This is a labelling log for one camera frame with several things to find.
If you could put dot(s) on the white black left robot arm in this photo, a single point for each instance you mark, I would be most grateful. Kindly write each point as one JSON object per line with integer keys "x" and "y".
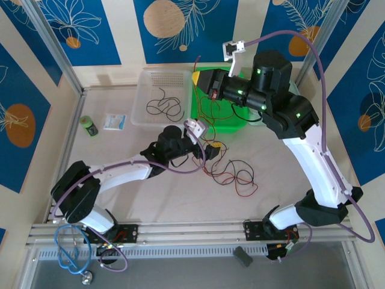
{"x": 126, "y": 174}

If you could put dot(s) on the green plastic basket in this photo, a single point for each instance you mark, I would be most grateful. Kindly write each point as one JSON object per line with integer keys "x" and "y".
{"x": 222, "y": 128}

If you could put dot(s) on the clear plastic tray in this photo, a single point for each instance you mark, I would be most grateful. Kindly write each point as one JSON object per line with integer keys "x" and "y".
{"x": 141, "y": 99}

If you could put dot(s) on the white blue packet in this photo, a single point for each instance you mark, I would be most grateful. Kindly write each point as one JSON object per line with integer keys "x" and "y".
{"x": 114, "y": 122}

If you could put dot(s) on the green capped black bottle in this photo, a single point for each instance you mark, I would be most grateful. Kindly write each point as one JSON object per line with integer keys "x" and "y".
{"x": 90, "y": 128}

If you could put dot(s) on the dark grey sponge block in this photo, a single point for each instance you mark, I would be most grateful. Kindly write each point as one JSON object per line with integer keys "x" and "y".
{"x": 243, "y": 256}

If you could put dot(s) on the round metal disc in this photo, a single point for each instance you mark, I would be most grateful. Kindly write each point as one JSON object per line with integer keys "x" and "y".
{"x": 87, "y": 277}

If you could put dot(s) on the aluminium frame post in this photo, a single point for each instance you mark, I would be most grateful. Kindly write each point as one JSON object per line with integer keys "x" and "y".
{"x": 54, "y": 48}
{"x": 325, "y": 27}

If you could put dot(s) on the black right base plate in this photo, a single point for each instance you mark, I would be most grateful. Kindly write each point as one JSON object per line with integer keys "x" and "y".
{"x": 252, "y": 230}

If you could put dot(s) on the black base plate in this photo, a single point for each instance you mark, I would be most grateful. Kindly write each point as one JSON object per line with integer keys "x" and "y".
{"x": 129, "y": 233}
{"x": 252, "y": 230}

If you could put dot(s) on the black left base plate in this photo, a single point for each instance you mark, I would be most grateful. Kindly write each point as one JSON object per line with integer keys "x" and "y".
{"x": 129, "y": 233}

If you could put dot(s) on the aluminium side rail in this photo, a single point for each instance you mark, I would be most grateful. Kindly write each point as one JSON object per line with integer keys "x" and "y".
{"x": 72, "y": 129}

